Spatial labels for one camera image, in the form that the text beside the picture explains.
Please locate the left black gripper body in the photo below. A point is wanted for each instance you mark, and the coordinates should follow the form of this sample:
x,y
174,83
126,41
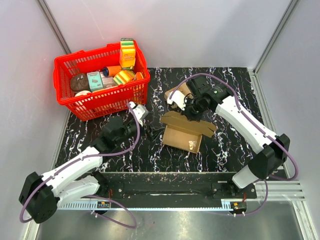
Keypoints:
x,y
149,135

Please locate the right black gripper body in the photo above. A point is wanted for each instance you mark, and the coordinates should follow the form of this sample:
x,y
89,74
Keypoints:
x,y
193,109

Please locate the kitchen scouring pads pack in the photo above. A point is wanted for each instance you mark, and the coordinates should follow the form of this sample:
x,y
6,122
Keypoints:
x,y
184,89

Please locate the brown cardboard box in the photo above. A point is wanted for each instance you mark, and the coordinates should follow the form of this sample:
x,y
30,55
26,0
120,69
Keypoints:
x,y
179,131

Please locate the small clear plastic bag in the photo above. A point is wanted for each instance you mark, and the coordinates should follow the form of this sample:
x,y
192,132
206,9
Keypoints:
x,y
192,144

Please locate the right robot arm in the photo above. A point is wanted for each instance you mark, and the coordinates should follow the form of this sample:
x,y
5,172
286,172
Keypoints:
x,y
271,149

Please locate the teal small box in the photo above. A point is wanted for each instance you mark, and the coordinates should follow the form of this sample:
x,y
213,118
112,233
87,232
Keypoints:
x,y
95,81

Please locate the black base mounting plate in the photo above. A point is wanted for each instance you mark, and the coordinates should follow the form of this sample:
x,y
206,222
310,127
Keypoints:
x,y
216,185

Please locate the orange snack packet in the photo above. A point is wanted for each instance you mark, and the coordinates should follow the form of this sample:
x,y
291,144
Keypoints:
x,y
138,76

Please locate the yellow green striped sponge pack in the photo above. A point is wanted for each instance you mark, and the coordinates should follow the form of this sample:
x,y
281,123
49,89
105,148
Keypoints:
x,y
123,77

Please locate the pink packaged item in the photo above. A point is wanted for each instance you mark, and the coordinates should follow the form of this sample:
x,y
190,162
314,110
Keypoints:
x,y
108,82

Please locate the red plastic shopping basket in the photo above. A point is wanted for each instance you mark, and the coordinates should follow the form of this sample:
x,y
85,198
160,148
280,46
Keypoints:
x,y
102,102

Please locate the orange cylindrical can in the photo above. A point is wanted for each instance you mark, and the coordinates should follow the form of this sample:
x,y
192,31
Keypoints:
x,y
111,71

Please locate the white round item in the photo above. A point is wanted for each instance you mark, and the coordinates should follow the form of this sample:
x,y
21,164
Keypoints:
x,y
82,93

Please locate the orange yellow juice carton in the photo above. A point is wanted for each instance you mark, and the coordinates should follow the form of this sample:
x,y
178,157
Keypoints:
x,y
127,55

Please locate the brown round bread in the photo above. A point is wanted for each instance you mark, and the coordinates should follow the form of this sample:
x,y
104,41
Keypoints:
x,y
79,83

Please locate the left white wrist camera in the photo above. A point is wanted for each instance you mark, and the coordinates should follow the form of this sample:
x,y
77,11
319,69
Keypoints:
x,y
139,111

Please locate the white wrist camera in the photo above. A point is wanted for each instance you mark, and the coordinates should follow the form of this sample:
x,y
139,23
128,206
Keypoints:
x,y
176,99
139,111

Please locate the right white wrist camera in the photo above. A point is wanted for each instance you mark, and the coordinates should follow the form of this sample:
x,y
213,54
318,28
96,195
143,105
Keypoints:
x,y
176,99

